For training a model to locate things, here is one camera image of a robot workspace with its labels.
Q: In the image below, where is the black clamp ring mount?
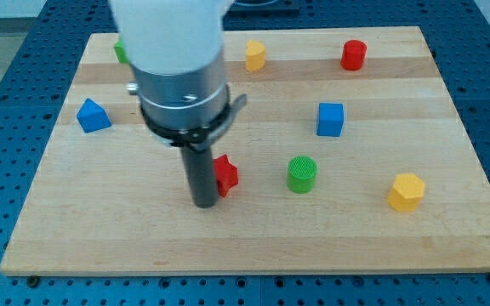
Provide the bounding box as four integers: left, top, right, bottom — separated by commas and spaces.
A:
140, 94, 248, 151

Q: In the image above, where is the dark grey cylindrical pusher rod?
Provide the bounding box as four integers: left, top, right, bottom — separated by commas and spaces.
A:
180, 147, 219, 208

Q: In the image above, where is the red star block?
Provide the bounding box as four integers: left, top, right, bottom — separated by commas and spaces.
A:
214, 155, 239, 197

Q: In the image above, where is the green block behind arm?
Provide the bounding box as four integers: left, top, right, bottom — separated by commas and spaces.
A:
113, 40, 128, 64

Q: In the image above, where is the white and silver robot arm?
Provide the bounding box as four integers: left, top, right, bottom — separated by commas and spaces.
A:
110, 0, 247, 208

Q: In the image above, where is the yellow half-round block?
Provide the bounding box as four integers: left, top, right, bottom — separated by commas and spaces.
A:
245, 40, 266, 72

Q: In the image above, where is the green cylinder block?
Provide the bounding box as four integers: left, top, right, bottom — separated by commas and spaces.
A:
286, 156, 317, 194

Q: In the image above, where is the blue cube block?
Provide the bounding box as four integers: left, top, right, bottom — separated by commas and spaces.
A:
316, 102, 345, 137

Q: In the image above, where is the wooden board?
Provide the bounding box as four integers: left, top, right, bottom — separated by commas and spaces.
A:
0, 26, 490, 276

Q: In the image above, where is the red cylinder block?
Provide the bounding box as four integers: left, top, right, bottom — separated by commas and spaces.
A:
340, 40, 368, 71

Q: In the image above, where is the yellow hexagon block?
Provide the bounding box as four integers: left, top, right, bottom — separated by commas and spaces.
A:
386, 173, 425, 213

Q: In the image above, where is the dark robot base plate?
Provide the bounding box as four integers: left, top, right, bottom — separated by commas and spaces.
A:
230, 0, 300, 14

